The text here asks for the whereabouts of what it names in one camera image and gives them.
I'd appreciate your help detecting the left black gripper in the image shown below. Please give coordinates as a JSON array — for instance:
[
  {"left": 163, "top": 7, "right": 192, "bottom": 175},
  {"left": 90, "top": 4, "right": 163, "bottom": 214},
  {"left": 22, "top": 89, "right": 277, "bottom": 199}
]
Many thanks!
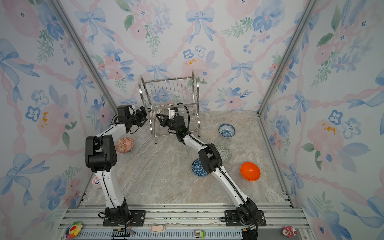
[{"left": 128, "top": 106, "right": 152, "bottom": 127}]

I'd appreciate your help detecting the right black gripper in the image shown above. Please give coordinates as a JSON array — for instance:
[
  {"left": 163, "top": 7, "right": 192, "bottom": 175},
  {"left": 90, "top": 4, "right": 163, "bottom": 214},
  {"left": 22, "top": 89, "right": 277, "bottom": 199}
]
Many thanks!
[{"left": 156, "top": 115, "right": 181, "bottom": 136}]

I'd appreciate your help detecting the white maroon patterned bowl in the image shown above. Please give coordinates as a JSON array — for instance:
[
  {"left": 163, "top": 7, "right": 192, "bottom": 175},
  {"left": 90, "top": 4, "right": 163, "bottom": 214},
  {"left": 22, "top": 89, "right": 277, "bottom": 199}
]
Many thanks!
[{"left": 154, "top": 109, "right": 164, "bottom": 121}]

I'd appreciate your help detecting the dark blue patterned bowl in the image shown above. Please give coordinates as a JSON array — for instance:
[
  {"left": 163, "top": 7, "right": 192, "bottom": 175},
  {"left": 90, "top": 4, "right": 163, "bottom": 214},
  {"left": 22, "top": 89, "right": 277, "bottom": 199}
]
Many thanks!
[{"left": 191, "top": 159, "right": 209, "bottom": 177}]

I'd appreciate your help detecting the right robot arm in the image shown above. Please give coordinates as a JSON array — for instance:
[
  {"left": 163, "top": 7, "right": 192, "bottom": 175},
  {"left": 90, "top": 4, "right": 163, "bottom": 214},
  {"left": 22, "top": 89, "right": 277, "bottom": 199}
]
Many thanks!
[{"left": 156, "top": 114, "right": 259, "bottom": 227}]

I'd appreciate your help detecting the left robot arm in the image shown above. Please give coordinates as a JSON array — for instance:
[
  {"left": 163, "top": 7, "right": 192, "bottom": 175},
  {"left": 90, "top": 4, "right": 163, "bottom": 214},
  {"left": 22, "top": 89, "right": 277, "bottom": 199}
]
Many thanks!
[{"left": 85, "top": 105, "right": 147, "bottom": 226}]

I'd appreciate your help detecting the orange patterned bowl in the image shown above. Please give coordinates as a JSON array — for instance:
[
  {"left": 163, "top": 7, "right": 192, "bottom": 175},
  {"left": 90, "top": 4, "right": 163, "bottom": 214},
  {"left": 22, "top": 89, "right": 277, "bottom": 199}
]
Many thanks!
[{"left": 115, "top": 137, "right": 135, "bottom": 154}]

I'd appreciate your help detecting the blue white floral bowl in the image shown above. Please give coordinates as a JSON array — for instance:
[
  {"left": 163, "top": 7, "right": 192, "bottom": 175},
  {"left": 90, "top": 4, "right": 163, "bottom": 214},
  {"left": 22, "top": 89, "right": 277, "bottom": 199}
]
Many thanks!
[{"left": 218, "top": 124, "right": 236, "bottom": 138}]

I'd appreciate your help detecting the pale green patterned bowl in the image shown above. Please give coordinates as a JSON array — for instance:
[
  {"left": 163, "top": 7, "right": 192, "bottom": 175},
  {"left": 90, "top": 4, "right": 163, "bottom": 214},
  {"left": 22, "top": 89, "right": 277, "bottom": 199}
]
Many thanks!
[{"left": 217, "top": 145, "right": 232, "bottom": 162}]

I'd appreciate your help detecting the pink white cup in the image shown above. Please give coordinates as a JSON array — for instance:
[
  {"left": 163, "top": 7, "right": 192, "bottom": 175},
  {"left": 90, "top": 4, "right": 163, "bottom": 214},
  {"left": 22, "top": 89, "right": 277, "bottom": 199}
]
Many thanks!
[{"left": 91, "top": 176, "right": 102, "bottom": 189}]

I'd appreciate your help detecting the plain orange bowl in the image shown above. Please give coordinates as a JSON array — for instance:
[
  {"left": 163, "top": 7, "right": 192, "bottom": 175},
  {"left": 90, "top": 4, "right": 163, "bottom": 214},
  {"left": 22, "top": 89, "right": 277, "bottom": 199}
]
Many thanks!
[{"left": 241, "top": 162, "right": 261, "bottom": 182}]

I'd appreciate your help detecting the pink eraser block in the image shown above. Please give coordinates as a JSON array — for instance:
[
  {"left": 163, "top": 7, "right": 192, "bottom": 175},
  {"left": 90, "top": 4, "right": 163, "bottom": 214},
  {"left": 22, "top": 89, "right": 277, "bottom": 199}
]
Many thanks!
[{"left": 151, "top": 225, "right": 166, "bottom": 233}]

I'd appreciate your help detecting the colourful flower toy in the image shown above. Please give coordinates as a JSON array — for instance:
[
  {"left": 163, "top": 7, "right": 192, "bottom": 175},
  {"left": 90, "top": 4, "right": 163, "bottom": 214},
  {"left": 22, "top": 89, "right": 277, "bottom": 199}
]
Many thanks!
[{"left": 65, "top": 221, "right": 83, "bottom": 240}]

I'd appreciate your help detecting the pink plush toy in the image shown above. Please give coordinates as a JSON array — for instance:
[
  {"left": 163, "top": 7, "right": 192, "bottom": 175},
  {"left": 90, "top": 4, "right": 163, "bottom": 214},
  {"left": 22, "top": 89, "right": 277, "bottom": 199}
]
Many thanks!
[{"left": 282, "top": 226, "right": 298, "bottom": 238}]

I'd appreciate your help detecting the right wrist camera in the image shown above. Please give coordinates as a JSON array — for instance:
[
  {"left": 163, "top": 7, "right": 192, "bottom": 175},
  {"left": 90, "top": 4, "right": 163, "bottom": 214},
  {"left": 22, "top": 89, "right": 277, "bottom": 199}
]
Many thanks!
[{"left": 168, "top": 107, "right": 179, "bottom": 119}]

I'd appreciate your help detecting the chrome wire dish rack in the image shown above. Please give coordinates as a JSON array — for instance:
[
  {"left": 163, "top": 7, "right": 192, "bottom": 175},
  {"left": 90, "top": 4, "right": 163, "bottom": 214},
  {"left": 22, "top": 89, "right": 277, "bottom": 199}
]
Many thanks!
[{"left": 138, "top": 71, "right": 201, "bottom": 143}]

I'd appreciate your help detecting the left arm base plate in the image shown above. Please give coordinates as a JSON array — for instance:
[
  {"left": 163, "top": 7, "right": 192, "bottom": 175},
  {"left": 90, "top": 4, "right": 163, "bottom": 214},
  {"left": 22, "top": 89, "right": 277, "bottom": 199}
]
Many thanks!
[{"left": 103, "top": 210, "right": 147, "bottom": 227}]

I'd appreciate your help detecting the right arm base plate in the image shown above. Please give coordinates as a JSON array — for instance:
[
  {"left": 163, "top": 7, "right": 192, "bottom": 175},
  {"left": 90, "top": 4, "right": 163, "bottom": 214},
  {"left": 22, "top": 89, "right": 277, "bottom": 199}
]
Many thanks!
[{"left": 220, "top": 210, "right": 267, "bottom": 228}]

